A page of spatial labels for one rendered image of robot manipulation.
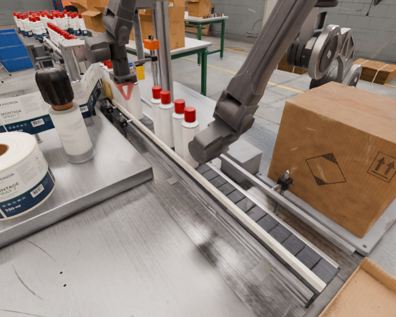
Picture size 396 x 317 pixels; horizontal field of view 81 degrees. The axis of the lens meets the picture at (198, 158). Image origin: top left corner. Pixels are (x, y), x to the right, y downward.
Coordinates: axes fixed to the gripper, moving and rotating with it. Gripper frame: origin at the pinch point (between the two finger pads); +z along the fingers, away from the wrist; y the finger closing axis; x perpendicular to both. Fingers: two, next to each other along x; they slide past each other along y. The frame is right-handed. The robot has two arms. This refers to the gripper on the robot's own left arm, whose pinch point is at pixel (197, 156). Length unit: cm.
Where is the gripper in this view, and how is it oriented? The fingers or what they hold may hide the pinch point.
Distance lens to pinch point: 71.8
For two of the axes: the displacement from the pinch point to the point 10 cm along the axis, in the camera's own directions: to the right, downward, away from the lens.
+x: 4.7, 8.8, -1.0
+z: -3.9, 3.1, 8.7
